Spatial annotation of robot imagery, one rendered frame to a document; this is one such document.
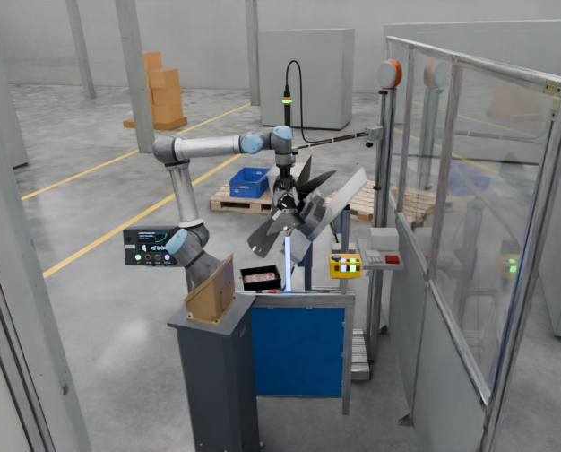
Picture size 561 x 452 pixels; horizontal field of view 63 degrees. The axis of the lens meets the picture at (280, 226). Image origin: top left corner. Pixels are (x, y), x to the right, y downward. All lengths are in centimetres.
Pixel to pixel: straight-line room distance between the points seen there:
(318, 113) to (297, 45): 140
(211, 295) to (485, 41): 645
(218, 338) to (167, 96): 891
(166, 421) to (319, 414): 93
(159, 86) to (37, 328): 987
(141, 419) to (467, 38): 661
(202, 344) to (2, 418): 112
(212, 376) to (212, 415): 25
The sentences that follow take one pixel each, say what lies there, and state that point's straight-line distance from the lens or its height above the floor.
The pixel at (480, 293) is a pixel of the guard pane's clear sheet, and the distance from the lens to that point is 179.
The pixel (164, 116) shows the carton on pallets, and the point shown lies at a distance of 1072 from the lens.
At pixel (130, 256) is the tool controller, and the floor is 112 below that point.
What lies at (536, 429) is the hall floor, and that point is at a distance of 324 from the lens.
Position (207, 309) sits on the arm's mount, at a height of 107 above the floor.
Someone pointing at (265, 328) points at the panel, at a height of 63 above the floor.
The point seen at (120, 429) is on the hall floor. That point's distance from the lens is 313.
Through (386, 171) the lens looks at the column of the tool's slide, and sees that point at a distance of 300.
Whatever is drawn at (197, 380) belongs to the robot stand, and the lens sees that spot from 226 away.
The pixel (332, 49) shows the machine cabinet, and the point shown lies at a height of 159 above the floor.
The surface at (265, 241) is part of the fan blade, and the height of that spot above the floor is 99.
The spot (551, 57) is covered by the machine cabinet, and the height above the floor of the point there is 157.
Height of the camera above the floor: 221
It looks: 25 degrees down
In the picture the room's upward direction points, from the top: 2 degrees counter-clockwise
